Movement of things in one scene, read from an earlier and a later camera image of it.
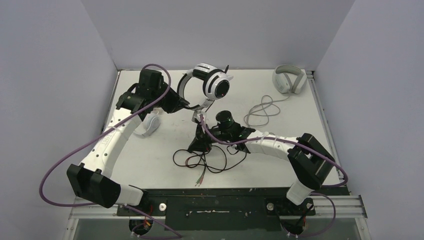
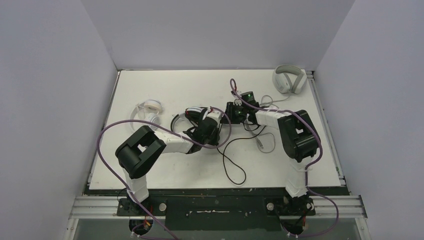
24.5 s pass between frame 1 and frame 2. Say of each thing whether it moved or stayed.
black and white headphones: moved
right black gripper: moved
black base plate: stayed
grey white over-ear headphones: stayed
